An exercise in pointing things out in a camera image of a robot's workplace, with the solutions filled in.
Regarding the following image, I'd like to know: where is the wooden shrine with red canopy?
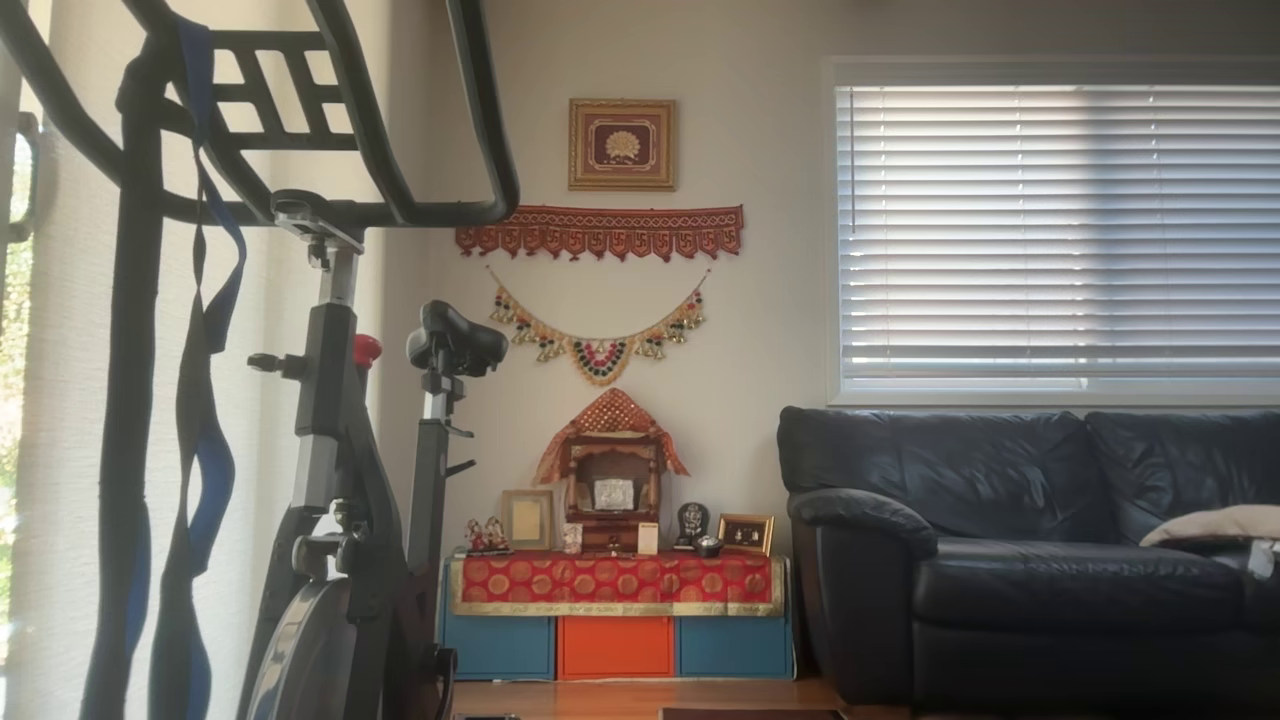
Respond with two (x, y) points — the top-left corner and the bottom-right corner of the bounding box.
(533, 388), (691, 554)

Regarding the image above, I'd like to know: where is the red gold patterned cloth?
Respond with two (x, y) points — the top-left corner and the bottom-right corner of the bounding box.
(447, 550), (788, 618)

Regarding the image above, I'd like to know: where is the orange storage cube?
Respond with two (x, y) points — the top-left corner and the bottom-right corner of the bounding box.
(557, 615), (676, 682)

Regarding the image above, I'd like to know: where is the blue storage cube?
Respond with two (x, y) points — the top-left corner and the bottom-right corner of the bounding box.
(677, 612), (794, 681)
(440, 612), (556, 683)

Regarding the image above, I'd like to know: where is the black exercise bike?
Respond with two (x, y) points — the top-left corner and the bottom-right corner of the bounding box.
(0, 0), (521, 720)

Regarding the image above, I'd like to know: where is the black leather sofa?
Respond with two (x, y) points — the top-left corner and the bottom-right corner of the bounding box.
(777, 405), (1280, 713)

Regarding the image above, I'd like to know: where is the white horizontal window blind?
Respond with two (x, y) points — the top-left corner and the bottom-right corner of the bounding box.
(836, 84), (1280, 393)

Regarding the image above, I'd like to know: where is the pale window curtain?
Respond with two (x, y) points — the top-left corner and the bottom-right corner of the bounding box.
(0, 0), (391, 720)

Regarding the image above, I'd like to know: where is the beige cushion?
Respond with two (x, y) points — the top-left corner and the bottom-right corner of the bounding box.
(1140, 504), (1280, 549)

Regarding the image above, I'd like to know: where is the beaded garland wall hanging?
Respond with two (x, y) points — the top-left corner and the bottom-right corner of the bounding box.
(486, 265), (713, 388)

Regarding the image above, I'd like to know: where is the red embroidered wall hanging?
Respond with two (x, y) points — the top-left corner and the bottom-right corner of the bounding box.
(455, 205), (746, 264)

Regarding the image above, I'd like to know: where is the pale wooden picture frame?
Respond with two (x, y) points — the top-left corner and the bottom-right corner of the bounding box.
(501, 489), (555, 552)

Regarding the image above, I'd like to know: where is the gold photo frame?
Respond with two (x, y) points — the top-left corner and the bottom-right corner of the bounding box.
(717, 513), (776, 558)

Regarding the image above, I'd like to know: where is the gold framed wall picture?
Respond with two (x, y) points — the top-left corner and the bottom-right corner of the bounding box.
(568, 98), (679, 193)

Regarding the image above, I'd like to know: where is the black blue resistance strap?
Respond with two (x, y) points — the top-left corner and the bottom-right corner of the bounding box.
(78, 35), (166, 720)
(148, 15), (249, 720)

